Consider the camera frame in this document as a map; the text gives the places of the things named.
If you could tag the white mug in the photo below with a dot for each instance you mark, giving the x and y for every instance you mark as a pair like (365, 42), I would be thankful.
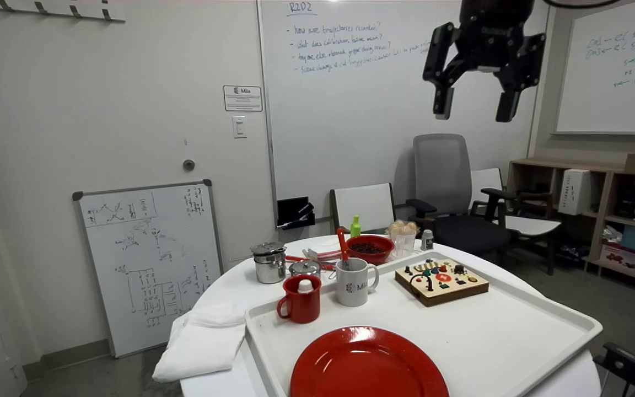
(354, 288)

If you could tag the round grey wall stopper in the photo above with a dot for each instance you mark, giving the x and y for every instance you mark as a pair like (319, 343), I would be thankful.
(187, 165)

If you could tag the red bowl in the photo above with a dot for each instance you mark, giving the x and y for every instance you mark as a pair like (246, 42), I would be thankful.
(370, 249)

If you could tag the small metal cup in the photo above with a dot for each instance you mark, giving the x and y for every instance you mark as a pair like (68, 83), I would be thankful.
(304, 269)

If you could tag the grey office chair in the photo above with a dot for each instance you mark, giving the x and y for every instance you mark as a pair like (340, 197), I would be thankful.
(442, 176)

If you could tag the red plate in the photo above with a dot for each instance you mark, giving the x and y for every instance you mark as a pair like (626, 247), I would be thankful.
(365, 367)

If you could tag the green bottle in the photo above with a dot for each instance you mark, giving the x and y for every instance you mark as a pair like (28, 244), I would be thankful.
(355, 227)

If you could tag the red mug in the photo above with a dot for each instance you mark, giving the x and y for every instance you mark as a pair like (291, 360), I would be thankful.
(303, 306)

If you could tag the white marshmallow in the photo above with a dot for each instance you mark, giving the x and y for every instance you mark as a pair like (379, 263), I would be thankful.
(304, 288)

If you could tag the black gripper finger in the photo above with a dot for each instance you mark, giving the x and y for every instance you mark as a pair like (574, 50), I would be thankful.
(442, 66)
(530, 68)

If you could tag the red and white box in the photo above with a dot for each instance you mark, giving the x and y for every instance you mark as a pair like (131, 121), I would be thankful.
(626, 258)

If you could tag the white square panel chair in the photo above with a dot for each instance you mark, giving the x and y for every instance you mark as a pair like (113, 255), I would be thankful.
(361, 205)

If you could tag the white plastic tray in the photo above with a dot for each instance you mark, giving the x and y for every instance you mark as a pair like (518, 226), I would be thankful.
(500, 337)

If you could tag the wooden shelf unit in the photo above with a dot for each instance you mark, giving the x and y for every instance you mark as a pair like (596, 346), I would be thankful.
(607, 199)

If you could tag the white wall sign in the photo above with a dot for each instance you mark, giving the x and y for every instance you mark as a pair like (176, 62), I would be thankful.
(242, 98)

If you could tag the white light switch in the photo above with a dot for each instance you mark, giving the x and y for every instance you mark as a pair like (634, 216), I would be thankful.
(239, 127)

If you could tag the white chair with black armrest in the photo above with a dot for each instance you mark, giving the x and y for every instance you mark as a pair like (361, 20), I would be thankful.
(534, 224)

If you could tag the wall coat hook rack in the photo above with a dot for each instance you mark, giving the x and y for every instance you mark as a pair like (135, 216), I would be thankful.
(53, 8)

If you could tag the small framed leaning whiteboard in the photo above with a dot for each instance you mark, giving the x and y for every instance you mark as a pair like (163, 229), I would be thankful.
(147, 266)

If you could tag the small salt shaker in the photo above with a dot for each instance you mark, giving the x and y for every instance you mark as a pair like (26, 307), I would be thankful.
(426, 238)

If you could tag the white binder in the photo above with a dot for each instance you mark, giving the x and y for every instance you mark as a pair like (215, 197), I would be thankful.
(574, 191)

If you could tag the small black case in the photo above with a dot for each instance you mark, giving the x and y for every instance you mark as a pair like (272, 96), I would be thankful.
(294, 212)

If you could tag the wooden peg board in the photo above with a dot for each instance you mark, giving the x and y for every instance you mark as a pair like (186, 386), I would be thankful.
(442, 288)

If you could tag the whiteboard with teal writing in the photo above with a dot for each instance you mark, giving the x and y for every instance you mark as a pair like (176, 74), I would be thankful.
(612, 102)

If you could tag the metal canister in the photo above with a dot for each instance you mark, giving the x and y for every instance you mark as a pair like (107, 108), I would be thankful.
(270, 266)

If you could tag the clear plastic cup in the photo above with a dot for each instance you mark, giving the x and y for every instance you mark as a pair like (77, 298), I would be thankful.
(403, 235)

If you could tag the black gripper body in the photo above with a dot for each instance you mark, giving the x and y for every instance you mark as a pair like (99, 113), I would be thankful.
(492, 34)

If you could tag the white cloth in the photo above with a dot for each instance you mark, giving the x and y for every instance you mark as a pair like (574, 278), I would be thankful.
(198, 344)

